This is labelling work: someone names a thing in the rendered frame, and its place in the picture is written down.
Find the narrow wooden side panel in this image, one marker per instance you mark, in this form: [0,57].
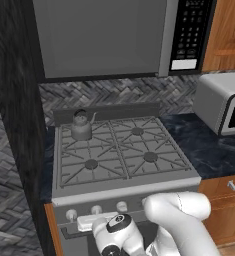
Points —
[53,230]

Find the grey kettle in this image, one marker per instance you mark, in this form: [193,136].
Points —
[80,128]

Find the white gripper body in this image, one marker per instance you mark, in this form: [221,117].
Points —
[89,222]

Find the grey toaster oven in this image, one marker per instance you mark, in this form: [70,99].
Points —
[215,103]

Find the wooden wall cupboard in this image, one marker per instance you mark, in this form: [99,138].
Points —
[227,33]

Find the grey microwave oven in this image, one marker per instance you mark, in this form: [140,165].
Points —
[102,36]

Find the white stove knob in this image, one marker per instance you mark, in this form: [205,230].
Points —
[96,209]
[122,206]
[144,201]
[71,215]

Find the tall black cabinet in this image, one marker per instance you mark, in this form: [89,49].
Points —
[15,100]

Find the wooden base cupboard door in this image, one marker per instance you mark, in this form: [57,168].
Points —
[229,220]

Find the wooden drawer front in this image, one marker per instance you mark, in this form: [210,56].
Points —
[215,188]

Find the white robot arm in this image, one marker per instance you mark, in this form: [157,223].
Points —
[182,226]

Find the grey gas stove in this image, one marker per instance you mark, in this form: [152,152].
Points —
[122,186]

